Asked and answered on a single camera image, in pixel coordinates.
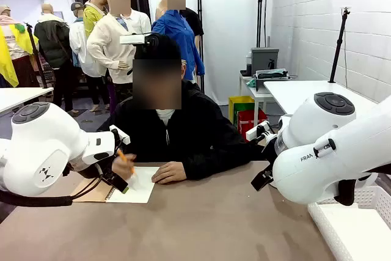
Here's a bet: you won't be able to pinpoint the tall black camera tripod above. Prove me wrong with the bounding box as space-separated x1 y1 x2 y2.
327 6 353 84

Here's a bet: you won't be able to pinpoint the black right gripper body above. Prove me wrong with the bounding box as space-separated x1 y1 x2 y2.
261 141 278 171

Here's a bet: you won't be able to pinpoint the large white table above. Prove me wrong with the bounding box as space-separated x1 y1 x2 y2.
263 79 379 118

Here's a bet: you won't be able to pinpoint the spiral notebook kraft cover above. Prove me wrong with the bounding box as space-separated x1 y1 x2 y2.
70 166 161 204

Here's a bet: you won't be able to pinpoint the short black tripod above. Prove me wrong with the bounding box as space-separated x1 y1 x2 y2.
23 22 49 89

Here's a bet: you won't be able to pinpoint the person's right hand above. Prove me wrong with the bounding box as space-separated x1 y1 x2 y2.
111 153 137 181

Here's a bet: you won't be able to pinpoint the yellow pencil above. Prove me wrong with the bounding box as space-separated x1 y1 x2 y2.
117 149 136 175

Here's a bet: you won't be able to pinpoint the white paper sheets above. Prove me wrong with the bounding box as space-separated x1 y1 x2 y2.
319 204 391 261

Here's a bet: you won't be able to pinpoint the black cable sleeve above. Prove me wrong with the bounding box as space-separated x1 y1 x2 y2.
0 175 104 208

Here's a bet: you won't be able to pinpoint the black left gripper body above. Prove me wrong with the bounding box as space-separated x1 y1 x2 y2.
71 162 108 183

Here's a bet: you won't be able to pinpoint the mannequin cream cardigan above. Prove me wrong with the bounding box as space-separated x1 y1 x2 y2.
86 0 153 112

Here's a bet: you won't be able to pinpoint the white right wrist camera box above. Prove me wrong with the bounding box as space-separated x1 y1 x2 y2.
245 120 272 141

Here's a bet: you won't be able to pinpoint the red storage crate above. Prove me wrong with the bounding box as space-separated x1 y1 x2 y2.
236 109 269 143

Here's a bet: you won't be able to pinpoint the grey tray with tools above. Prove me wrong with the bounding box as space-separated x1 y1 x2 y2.
254 68 290 93

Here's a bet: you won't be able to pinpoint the white head-mounted camera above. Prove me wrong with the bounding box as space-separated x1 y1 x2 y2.
119 31 160 50

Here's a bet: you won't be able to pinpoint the mannequin blue shirt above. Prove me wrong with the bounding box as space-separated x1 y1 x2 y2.
151 0 206 86

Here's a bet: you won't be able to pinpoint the white height-adjustable desk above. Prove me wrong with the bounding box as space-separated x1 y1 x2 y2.
0 86 55 114

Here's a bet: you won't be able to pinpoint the grey plastic box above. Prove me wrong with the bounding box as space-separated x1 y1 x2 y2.
250 47 280 77

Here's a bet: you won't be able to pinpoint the mannequin black t-shirt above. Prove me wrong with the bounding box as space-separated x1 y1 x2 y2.
152 0 205 90

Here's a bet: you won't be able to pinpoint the mannequin yellow jacket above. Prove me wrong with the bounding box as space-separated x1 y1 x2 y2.
82 0 108 39

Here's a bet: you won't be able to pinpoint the person's left hand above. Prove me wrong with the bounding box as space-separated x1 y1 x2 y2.
151 161 188 185

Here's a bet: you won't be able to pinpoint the small white side table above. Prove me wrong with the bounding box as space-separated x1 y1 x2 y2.
239 71 277 115

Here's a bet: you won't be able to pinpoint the white perforated plastic basket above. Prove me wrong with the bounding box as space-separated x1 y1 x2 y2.
307 184 391 261

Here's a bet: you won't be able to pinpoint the mannequin grey cap white shirt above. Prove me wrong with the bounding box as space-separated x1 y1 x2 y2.
68 1 108 112

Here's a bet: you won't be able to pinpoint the mannequin yellow raincoat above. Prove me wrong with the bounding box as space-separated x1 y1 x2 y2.
0 4 40 88

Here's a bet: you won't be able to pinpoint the yellow-green storage crate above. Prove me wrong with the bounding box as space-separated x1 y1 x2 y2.
228 95 256 129

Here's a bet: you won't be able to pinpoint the black baseball cap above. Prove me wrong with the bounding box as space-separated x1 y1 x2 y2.
133 33 183 61

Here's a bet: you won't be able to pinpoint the person torso black jacket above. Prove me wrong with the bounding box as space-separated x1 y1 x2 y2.
97 79 269 182

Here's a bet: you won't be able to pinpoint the person's left forearm black sleeve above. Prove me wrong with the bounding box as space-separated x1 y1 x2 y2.
182 146 263 182

